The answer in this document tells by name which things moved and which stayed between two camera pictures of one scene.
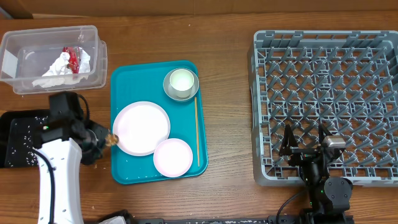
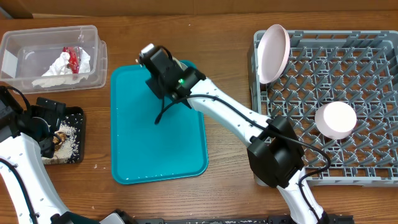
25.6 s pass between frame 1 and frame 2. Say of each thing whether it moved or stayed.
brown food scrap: moved
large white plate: moved
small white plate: moved
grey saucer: moved
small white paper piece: stayed
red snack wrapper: stayed
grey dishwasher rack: stayed
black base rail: stayed
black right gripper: moved
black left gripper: moved
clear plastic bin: stayed
